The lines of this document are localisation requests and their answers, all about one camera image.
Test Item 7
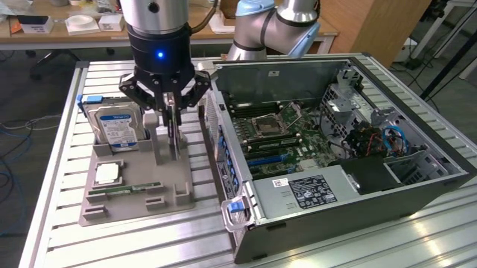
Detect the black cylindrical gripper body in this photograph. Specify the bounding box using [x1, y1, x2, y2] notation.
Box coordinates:
[127, 27, 197, 95]

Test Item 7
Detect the green graphics card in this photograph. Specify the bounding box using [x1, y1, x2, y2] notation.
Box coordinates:
[163, 92, 185, 162]

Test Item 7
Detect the hard disk in blue carrier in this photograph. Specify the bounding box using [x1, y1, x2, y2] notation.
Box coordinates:
[76, 93, 146, 153]

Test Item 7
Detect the small white labelled box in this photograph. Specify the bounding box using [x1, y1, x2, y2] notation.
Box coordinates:
[98, 14, 126, 32]

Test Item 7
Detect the white paper stack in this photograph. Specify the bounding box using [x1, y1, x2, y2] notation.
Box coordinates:
[206, 12, 238, 35]

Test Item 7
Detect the white box with round dish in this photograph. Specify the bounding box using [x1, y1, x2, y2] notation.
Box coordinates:
[66, 15, 102, 36]

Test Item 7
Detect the CPU socket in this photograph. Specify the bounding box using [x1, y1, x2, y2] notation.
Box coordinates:
[251, 114, 290, 137]

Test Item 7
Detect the brown cardboard box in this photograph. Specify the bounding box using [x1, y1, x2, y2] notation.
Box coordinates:
[218, 0, 241, 20]

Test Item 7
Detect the black office chair base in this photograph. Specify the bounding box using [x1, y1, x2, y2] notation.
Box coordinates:
[26, 49, 82, 82]

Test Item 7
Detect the silver socket cover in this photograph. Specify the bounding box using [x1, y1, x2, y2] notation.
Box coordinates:
[278, 102, 305, 125]

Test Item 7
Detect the wooden desk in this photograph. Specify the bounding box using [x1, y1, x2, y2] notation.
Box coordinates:
[0, 0, 340, 52]

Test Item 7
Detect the blue expansion slot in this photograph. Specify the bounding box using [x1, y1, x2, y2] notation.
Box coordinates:
[246, 155, 289, 167]

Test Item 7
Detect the silver CPU chip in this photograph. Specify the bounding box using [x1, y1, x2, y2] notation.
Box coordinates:
[94, 164, 120, 185]

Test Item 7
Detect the white box with black lid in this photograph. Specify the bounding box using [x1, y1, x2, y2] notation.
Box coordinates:
[16, 15, 55, 34]

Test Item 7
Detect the green RAM stick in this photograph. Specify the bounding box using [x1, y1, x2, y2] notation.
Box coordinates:
[88, 181, 162, 196]

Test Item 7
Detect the perforated metal drive cage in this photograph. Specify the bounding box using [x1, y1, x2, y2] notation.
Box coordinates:
[320, 83, 373, 132]

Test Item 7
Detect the clear plastic bag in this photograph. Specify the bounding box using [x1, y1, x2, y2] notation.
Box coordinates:
[0, 0, 35, 17]

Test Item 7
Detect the grey parts rack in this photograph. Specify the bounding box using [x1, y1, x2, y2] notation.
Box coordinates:
[76, 111, 197, 227]

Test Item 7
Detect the grey power supply unit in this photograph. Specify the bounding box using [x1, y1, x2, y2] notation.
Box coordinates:
[251, 166, 361, 220]

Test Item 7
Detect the wooden cabinet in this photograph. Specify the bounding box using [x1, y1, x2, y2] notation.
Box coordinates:
[328, 0, 436, 68]

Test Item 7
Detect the white floor unit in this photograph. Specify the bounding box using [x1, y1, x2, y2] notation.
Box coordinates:
[394, 37, 418, 64]

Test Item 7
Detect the black open PC case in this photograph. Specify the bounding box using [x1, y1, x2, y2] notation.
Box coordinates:
[197, 52, 472, 265]

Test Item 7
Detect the grey disk bay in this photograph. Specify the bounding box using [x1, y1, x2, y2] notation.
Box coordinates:
[384, 149, 448, 186]

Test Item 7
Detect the black tripod pole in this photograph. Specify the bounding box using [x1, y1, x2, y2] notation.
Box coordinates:
[418, 0, 477, 101]

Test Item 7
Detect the black camera cable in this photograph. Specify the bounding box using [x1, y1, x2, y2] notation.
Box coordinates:
[189, 0, 221, 33]

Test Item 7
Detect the white floor cable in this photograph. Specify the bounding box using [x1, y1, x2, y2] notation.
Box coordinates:
[0, 114, 60, 132]

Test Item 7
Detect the blue floor cable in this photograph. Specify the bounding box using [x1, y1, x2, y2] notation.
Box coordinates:
[0, 127, 34, 238]

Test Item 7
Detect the blue wire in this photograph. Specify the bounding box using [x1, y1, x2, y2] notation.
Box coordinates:
[382, 125, 413, 157]

